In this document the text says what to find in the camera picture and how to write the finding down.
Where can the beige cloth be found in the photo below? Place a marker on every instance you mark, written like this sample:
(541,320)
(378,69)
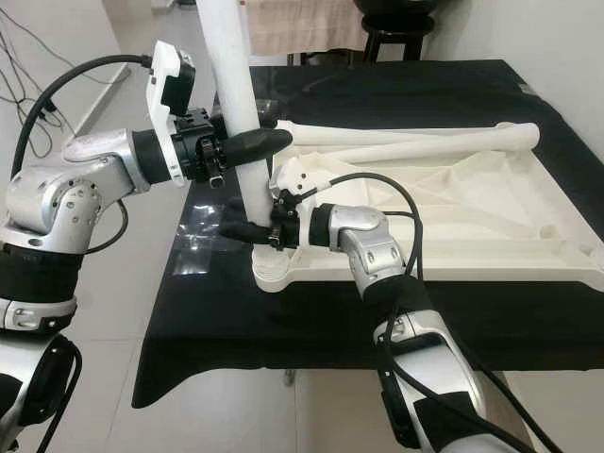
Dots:
(302,28)

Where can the white plastic table top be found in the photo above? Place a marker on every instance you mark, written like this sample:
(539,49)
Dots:
(462,217)

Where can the crinkled clear plastic sheet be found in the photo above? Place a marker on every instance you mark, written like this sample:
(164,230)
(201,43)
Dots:
(193,241)

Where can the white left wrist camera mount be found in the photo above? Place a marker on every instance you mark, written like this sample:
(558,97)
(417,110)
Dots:
(162,132)

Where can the black wok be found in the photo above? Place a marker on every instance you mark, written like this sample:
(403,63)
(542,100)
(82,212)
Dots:
(396,8)

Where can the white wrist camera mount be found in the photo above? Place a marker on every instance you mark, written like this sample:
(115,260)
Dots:
(162,132)
(288,179)

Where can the black stool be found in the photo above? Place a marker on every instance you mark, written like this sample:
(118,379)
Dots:
(396,28)

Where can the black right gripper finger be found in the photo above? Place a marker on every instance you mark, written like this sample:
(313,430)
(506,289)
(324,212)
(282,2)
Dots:
(243,237)
(238,206)

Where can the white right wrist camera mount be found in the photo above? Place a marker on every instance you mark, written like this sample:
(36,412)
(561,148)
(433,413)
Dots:
(288,179)

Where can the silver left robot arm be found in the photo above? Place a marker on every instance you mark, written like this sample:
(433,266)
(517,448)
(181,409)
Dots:
(57,198)

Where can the white plastic table leg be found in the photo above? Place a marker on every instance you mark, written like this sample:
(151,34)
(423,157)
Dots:
(359,134)
(232,75)
(481,143)

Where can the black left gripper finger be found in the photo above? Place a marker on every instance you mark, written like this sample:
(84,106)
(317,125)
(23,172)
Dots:
(260,143)
(269,121)

